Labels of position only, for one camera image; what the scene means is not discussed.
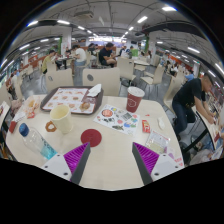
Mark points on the flat round red coaster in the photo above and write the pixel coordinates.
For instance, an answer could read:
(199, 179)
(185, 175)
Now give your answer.
(91, 137)

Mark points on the pink-printed paper notice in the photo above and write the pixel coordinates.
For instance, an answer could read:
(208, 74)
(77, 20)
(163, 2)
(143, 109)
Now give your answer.
(176, 158)

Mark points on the small white packet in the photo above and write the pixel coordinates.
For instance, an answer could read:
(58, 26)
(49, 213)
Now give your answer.
(161, 123)

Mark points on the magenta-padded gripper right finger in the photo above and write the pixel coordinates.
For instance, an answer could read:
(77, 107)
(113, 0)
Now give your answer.
(148, 160)

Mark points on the small red wallet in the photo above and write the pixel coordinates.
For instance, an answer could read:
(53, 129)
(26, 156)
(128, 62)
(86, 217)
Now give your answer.
(13, 127)

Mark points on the clear blue-capped water bottle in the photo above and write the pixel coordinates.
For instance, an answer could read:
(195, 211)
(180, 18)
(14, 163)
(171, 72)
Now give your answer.
(36, 141)

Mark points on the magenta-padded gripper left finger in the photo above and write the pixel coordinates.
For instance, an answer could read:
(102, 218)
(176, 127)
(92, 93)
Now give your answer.
(75, 160)

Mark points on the crumpled white napkin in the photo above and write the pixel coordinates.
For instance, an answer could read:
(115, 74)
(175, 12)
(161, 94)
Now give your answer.
(95, 90)

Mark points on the ceiling air conditioner unit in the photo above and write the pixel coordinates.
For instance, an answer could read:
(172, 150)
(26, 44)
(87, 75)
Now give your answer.
(84, 14)

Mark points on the white sticker sheet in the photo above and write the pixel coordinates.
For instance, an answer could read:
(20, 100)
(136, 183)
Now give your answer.
(116, 119)

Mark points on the red paper cup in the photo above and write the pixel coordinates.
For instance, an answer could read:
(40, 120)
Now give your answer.
(134, 100)

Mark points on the ceiling lights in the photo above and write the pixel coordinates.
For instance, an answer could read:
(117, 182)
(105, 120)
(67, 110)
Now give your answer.
(142, 19)

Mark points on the dark brown food tray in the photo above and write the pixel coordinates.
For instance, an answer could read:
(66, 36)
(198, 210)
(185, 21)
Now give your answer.
(98, 100)

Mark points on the clear plastic packet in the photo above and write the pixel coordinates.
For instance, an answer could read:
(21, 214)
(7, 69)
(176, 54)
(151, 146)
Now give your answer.
(156, 141)

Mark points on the small red sauce packet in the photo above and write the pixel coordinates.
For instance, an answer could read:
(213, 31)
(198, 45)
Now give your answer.
(146, 126)

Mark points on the person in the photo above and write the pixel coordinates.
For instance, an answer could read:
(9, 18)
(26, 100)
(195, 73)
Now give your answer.
(134, 52)
(80, 55)
(188, 96)
(46, 61)
(106, 55)

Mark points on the beige dining chairs group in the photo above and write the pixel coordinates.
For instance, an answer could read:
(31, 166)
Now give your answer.
(126, 68)

